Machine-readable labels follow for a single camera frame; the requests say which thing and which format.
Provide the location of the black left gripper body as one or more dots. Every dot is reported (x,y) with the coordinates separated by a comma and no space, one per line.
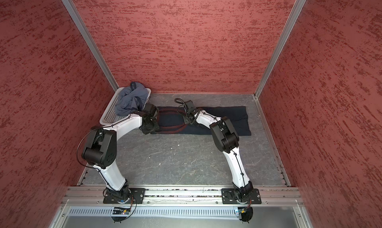
(153,125)

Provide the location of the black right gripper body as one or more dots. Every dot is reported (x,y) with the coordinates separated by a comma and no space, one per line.
(187,119)

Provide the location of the navy tank top red trim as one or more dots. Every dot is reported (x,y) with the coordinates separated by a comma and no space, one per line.
(171,121)

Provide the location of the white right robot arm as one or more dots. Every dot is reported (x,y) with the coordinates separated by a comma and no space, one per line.
(226,139)

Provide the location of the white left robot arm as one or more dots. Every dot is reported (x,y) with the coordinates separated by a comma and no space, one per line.
(100,153)

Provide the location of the grey-blue tank top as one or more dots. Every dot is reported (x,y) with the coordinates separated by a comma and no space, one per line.
(131,99)

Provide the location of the white plastic laundry basket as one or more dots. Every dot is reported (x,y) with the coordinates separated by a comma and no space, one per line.
(110,119)

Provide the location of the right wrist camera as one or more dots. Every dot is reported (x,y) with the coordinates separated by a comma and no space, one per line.
(189,106)

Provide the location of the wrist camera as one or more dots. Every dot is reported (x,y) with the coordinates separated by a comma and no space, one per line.
(189,106)
(150,110)

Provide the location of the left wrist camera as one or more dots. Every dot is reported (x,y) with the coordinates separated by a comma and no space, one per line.
(150,110)

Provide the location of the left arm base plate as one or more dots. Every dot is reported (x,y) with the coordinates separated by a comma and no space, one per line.
(125,196)

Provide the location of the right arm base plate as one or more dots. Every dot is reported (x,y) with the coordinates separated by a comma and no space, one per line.
(231,195)

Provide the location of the left circuit board with wires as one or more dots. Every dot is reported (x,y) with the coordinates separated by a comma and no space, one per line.
(120,214)

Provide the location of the circuit board with wires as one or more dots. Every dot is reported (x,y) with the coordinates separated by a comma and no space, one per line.
(244,214)
(120,214)

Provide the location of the slotted white cable duct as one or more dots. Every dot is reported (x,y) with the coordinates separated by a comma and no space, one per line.
(168,212)

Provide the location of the aluminium front rail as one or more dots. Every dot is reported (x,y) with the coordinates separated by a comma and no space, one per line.
(92,195)

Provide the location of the right circuit board with wires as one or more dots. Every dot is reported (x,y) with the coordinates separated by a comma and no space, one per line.
(244,214)

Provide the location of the aluminium corner post left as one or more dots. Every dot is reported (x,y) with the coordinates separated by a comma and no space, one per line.
(79,23)

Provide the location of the aluminium corner post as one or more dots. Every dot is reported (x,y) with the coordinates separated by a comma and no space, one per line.
(79,23)
(287,29)

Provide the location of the aluminium corner post right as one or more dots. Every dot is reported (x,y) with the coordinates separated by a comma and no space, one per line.
(287,29)

